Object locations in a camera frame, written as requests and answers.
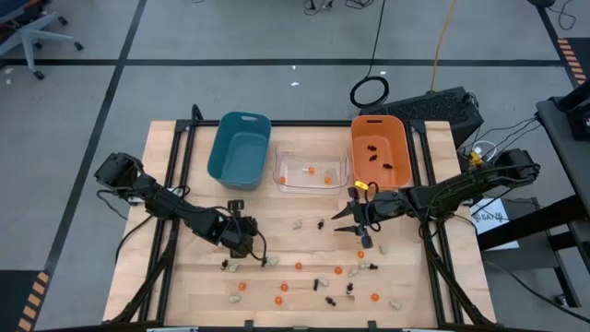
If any grey office chair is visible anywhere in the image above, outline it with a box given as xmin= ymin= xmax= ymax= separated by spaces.
xmin=0 ymin=0 xmax=85 ymax=82

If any white printed paper sheet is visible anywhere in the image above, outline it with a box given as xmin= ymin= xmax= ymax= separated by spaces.
xmin=469 ymin=197 xmax=521 ymax=252

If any long yellow cable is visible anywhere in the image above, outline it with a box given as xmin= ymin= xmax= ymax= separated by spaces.
xmin=430 ymin=0 xmax=458 ymax=93

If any long black floor cable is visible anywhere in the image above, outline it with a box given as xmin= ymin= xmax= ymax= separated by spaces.
xmin=481 ymin=257 xmax=590 ymax=324

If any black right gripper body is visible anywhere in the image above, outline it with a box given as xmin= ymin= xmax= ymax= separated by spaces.
xmin=355 ymin=189 xmax=409 ymax=236

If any long black coiled cable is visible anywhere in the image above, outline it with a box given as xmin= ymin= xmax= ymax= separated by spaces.
xmin=348 ymin=0 xmax=391 ymax=110

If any teal plastic bin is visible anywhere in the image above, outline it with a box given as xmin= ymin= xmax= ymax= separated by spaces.
xmin=206 ymin=111 xmax=273 ymax=192

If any black metal desk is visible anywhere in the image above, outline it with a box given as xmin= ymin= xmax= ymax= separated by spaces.
xmin=477 ymin=94 xmax=590 ymax=310

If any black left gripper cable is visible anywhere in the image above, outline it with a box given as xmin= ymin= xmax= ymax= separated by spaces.
xmin=239 ymin=216 xmax=269 ymax=268

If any orange plastic bin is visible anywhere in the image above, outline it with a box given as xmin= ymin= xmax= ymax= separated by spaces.
xmin=349 ymin=114 xmax=413 ymax=196

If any clear plastic bin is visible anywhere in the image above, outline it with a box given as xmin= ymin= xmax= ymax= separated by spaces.
xmin=272 ymin=139 xmax=350 ymax=196

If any black orange striped floor mat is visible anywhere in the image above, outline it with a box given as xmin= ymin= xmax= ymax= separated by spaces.
xmin=0 ymin=269 xmax=52 ymax=332
xmin=555 ymin=36 xmax=590 ymax=89

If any white cable loop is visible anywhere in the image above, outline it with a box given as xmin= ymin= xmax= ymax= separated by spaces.
xmin=469 ymin=139 xmax=499 ymax=162

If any black box device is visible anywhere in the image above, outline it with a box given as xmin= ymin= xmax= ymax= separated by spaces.
xmin=552 ymin=78 xmax=590 ymax=142

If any black perforated computer case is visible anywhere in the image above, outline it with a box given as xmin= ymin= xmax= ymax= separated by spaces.
xmin=359 ymin=86 xmax=485 ymax=149

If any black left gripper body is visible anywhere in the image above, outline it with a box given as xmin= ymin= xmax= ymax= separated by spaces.
xmin=212 ymin=215 xmax=260 ymax=258

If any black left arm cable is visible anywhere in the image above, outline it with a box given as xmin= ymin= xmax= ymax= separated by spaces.
xmin=95 ymin=186 xmax=156 ymax=265

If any black cable bundle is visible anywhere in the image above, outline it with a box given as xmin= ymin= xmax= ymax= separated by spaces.
xmin=301 ymin=0 xmax=375 ymax=13

